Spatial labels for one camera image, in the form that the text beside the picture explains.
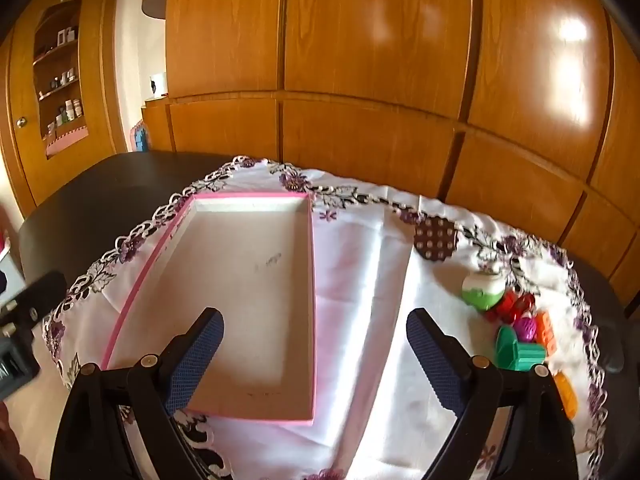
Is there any wooden wardrobe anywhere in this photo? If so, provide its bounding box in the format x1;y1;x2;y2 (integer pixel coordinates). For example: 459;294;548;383
165;0;640;306

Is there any shiny red cylinder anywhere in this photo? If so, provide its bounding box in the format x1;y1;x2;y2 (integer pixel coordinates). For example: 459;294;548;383
512;294;537;322

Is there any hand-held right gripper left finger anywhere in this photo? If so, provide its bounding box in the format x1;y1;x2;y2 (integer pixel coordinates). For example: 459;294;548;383
50;307;225;480

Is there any white embroidered floral tablecloth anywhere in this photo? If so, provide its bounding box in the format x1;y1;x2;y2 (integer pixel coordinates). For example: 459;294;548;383
42;156;608;480

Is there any orange plastic toy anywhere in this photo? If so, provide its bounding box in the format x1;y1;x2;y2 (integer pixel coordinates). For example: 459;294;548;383
555;371;580;420

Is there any row of small bottles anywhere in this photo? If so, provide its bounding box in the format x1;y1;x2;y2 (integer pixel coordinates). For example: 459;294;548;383
40;25;83;138

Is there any pink cardboard box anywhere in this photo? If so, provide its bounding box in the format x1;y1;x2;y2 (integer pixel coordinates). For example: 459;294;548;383
101;191;317;427

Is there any red plastic toy piece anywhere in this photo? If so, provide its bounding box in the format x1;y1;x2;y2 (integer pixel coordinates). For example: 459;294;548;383
485;291;518;325

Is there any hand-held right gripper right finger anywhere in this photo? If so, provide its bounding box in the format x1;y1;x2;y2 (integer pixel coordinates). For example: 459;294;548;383
406;308;581;480

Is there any purple plastic toy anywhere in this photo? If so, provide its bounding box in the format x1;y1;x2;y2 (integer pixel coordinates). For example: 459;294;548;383
515;314;538;343

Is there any orange toy cube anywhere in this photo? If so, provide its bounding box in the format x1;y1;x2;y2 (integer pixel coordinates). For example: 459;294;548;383
534;311;558;356

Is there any green and white toy bottle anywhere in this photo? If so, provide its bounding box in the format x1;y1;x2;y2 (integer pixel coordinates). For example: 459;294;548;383
461;269;505;310

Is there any teal green plastic toy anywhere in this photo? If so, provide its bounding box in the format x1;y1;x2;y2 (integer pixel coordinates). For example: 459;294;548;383
495;325;546;372

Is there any black padded table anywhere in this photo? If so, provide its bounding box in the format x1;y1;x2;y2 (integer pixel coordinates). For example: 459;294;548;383
17;151;630;376

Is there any pink shelf cloth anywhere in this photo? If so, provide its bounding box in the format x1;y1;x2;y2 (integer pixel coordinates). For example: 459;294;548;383
45;127;90;157

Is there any wooden cabinet with shelf niche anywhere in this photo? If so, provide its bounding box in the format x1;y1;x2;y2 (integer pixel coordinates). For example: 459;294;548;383
0;0;123;221

